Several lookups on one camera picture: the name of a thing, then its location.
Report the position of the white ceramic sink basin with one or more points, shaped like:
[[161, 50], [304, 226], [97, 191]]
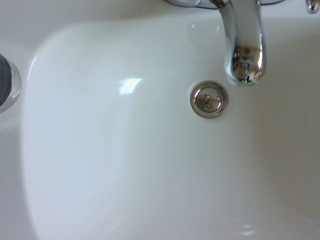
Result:
[[125, 150]]

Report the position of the chrome sink drain stopper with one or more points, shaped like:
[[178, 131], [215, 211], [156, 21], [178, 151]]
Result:
[[209, 99]]

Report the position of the chrome faucet spout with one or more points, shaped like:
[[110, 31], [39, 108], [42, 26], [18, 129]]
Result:
[[243, 37]]

